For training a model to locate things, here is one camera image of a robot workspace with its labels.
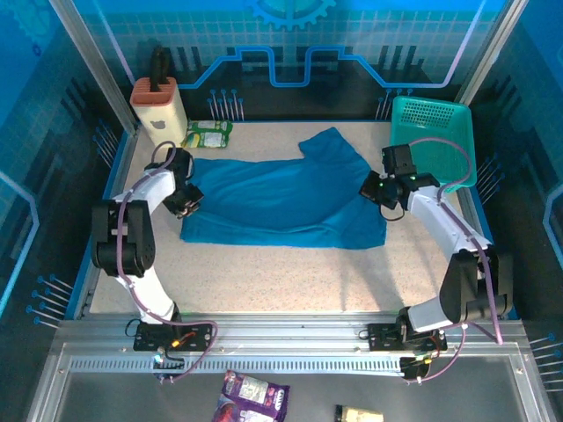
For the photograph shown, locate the beige knife block orange top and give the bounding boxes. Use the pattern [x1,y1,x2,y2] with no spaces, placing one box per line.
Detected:
[129,77,188,149]

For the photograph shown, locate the blue t-shirt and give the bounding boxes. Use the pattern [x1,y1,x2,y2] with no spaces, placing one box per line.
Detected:
[179,126,388,251]

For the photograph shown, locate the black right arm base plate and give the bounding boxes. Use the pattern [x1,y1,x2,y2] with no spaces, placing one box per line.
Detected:
[367,323,448,353]

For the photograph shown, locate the grey slotted cable duct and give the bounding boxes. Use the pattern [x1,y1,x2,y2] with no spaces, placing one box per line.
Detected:
[69,356,406,375]

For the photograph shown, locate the purple snack packet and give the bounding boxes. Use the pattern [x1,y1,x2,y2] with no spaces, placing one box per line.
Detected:
[212,369,290,422]

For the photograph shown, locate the aluminium frame rail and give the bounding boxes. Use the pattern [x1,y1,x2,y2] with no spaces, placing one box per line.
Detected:
[55,312,531,358]

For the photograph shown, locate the green snack packet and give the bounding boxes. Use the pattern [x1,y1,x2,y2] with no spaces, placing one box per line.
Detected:
[181,119,234,149]

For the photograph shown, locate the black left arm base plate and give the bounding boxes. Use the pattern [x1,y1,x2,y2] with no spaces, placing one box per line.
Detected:
[133,324,214,353]

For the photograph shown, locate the aluminium frame post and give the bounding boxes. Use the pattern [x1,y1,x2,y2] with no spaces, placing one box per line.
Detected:
[48,0,143,134]
[455,0,529,106]

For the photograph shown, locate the pale yellow snack packet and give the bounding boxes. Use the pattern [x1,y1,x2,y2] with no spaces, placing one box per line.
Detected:
[333,404,384,422]

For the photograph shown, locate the black knife handle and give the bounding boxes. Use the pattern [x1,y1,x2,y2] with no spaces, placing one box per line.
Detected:
[149,45,172,93]

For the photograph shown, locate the teal plastic basket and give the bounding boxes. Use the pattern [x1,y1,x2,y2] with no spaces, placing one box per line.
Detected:
[388,95,479,193]

